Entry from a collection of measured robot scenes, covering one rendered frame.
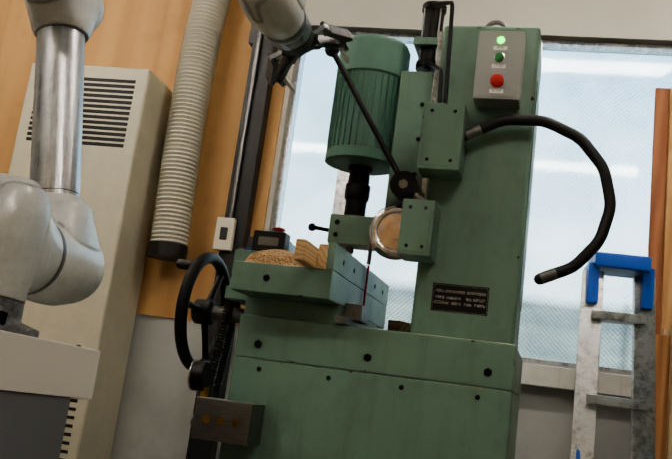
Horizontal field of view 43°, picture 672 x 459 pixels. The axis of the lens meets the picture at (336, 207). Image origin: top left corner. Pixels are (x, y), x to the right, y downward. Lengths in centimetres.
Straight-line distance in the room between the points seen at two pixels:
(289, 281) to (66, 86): 62
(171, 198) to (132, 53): 78
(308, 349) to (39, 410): 56
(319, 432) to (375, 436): 11
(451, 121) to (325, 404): 65
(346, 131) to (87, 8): 63
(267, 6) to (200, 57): 203
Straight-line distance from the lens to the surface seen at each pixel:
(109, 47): 392
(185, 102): 348
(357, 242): 197
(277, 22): 157
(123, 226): 333
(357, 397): 174
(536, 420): 324
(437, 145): 183
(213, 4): 364
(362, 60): 204
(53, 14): 192
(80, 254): 172
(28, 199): 157
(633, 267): 260
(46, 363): 148
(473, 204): 187
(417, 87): 201
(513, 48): 191
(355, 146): 197
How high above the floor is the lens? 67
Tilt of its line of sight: 12 degrees up
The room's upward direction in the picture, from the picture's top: 8 degrees clockwise
